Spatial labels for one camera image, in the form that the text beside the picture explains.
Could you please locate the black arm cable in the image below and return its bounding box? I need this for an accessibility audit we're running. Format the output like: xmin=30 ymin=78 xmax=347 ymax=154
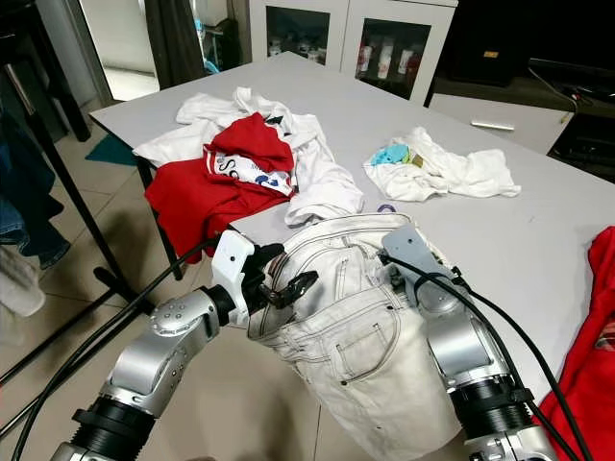
xmin=382 ymin=250 xmax=594 ymax=461
xmin=8 ymin=233 xmax=224 ymax=461

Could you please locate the white drawer unit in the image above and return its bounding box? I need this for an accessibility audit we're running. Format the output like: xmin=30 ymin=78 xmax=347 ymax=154
xmin=427 ymin=90 xmax=574 ymax=156

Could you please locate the appliance with teal hose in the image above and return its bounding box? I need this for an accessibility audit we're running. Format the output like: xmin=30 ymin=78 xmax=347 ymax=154
xmin=202 ymin=17 xmax=239 ymax=76

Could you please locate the glass balcony door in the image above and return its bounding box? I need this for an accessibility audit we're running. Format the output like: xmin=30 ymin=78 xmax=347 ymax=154
xmin=77 ymin=0 xmax=160 ymax=102

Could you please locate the clothes rack frame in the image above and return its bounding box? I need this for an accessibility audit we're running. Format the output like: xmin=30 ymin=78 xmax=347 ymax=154
xmin=0 ymin=10 xmax=155 ymax=385

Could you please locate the cream denim jacket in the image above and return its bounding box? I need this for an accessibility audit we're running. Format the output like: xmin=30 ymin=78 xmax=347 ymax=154
xmin=245 ymin=212 xmax=468 ymax=461

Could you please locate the dark grey curtain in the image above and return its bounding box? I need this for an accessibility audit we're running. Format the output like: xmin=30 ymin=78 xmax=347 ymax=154
xmin=143 ymin=0 xmax=209 ymax=90

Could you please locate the red polo shirt plaid trim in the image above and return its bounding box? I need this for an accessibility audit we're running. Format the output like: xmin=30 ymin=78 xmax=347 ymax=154
xmin=531 ymin=225 xmax=615 ymax=461

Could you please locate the tall black cabinet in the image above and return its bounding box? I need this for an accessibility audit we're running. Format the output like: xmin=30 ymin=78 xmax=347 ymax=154
xmin=428 ymin=0 xmax=615 ymax=97

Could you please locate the black table leg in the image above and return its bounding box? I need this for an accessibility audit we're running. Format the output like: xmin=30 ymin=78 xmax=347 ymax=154
xmin=135 ymin=158 xmax=184 ymax=279

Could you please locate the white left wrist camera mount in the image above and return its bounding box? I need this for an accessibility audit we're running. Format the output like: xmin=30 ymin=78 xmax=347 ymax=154
xmin=209 ymin=228 xmax=258 ymax=301

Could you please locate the teal floor mat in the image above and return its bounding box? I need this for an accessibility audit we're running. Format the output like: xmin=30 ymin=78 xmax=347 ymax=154
xmin=84 ymin=132 xmax=141 ymax=167

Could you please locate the white long-sleeve shirt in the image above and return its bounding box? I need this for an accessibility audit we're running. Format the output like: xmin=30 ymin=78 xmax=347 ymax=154
xmin=132 ymin=85 xmax=367 ymax=230

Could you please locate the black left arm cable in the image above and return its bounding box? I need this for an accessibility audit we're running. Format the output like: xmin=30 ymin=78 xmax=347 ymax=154
xmin=8 ymin=233 xmax=224 ymax=461

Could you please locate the red sweater with white band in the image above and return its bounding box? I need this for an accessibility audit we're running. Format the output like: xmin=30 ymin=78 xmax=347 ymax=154
xmin=143 ymin=111 xmax=298 ymax=266

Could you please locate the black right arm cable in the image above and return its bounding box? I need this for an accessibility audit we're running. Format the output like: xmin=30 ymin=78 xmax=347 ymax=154
xmin=382 ymin=250 xmax=594 ymax=461

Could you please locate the white cabinet with glass doors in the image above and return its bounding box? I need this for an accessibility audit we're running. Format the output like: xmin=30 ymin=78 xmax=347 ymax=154
xmin=247 ymin=0 xmax=460 ymax=106

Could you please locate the black low TV bench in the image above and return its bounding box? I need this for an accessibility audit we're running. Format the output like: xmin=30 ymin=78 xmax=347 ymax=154
xmin=527 ymin=56 xmax=615 ymax=171

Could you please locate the person leg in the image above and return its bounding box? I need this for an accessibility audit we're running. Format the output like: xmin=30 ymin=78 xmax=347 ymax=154
xmin=0 ymin=243 xmax=46 ymax=320

